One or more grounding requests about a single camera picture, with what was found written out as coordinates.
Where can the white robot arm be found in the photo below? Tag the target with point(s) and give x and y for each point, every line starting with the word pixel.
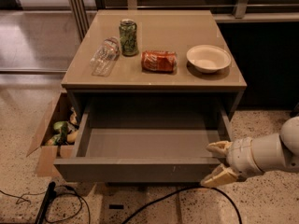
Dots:
pixel 277 151

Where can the black bar on floor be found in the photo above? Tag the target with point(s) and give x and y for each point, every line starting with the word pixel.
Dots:
pixel 48 197

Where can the cardboard box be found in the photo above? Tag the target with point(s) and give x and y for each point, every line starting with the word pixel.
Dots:
pixel 58 109

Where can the small black floor plate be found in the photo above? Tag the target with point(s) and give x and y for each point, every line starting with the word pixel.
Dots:
pixel 116 206

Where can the white bowl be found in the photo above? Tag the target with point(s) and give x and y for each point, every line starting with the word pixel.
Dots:
pixel 208 59

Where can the grey top drawer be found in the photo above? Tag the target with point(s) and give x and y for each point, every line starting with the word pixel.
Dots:
pixel 146 141

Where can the green soda can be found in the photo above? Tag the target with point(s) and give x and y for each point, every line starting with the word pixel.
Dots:
pixel 128 37

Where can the orange soda can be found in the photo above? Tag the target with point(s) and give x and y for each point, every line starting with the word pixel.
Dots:
pixel 159 61

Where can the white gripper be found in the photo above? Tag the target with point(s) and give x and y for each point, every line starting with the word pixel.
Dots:
pixel 240 157

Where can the grey drawer cabinet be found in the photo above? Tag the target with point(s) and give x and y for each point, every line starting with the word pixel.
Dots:
pixel 176 31

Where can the clear plastic bottle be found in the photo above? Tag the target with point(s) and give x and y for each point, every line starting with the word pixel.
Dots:
pixel 105 57

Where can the snack bags in box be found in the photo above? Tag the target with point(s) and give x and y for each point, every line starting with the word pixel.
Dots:
pixel 65 132

